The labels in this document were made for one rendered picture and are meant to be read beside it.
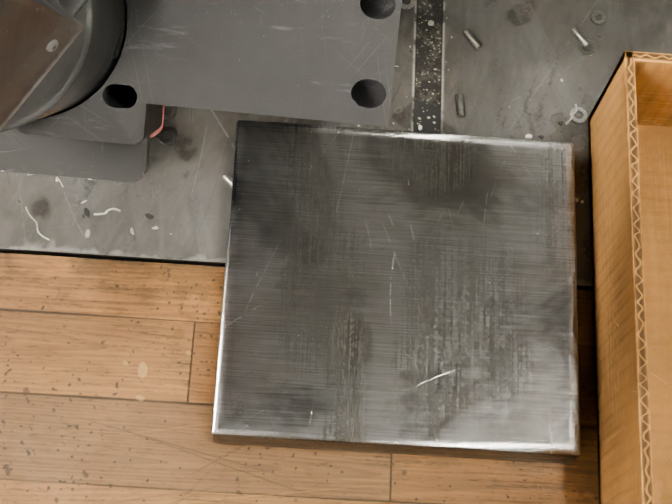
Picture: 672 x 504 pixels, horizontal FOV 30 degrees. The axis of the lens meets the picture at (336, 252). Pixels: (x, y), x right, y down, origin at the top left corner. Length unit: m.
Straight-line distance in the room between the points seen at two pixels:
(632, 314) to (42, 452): 0.28
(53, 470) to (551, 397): 0.23
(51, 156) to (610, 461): 0.30
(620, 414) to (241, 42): 0.29
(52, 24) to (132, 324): 0.36
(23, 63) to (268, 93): 0.10
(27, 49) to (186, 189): 0.37
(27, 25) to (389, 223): 0.37
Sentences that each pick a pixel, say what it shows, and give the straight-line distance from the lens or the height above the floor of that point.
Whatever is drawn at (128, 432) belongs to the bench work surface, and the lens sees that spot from 0.60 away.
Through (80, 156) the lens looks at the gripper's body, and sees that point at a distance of 0.41.
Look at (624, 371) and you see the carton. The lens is 0.58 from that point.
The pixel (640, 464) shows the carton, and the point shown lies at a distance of 0.55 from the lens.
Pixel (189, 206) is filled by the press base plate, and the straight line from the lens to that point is 0.63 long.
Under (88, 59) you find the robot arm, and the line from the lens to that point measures 0.31.
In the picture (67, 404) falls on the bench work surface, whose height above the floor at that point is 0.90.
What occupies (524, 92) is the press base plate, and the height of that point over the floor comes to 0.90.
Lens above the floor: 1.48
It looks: 69 degrees down
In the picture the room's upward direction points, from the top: 9 degrees clockwise
